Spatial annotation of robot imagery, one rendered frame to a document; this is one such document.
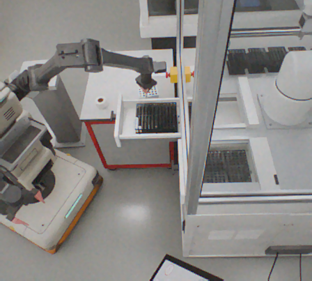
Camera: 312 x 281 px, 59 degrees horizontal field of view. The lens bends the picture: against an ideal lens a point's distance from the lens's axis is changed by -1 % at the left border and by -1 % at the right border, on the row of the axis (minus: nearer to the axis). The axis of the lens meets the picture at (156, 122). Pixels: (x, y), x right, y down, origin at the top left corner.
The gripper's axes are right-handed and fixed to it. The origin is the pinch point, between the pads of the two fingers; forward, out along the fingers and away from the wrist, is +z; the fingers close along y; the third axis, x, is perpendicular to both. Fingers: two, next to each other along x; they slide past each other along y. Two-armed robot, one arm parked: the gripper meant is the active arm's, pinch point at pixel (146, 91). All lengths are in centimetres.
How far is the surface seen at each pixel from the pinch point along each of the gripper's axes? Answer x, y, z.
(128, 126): 16.7, -1.9, 13.4
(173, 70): -26.6, 2.3, 5.6
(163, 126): 7.9, -19.3, 5.2
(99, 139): 23, 23, 48
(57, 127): 29, 74, 80
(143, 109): 6.0, -3.7, 6.9
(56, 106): 24, 71, 53
